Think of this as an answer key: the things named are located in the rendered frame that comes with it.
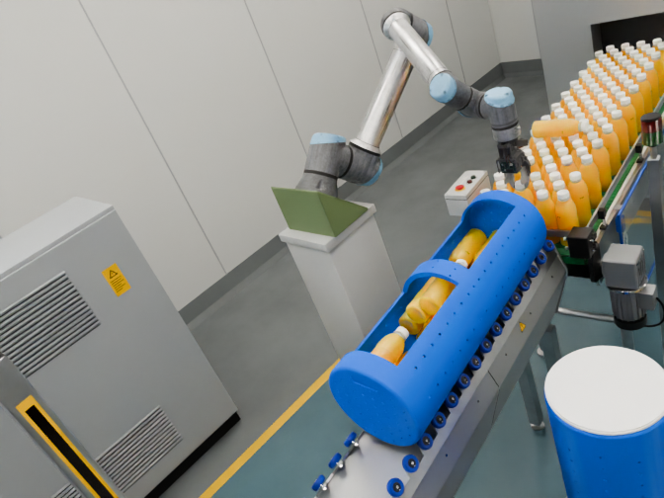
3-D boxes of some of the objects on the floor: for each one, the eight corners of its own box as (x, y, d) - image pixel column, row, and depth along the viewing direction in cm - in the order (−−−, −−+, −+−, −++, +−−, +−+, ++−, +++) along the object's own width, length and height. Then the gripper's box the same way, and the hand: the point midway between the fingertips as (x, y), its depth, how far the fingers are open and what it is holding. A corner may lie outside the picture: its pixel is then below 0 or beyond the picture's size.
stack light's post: (664, 379, 253) (645, 160, 200) (666, 373, 255) (648, 155, 203) (674, 381, 250) (658, 160, 198) (676, 375, 252) (661, 154, 200)
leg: (560, 438, 246) (536, 331, 216) (564, 428, 250) (541, 321, 220) (574, 443, 243) (551, 333, 213) (578, 432, 246) (556, 323, 216)
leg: (529, 429, 256) (501, 324, 226) (534, 419, 259) (507, 315, 229) (541, 433, 252) (516, 327, 222) (546, 423, 255) (521, 317, 225)
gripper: (486, 144, 198) (498, 197, 208) (518, 143, 191) (529, 198, 201) (496, 133, 203) (507, 185, 213) (527, 131, 196) (538, 185, 206)
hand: (520, 184), depth 208 cm, fingers closed on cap, 4 cm apart
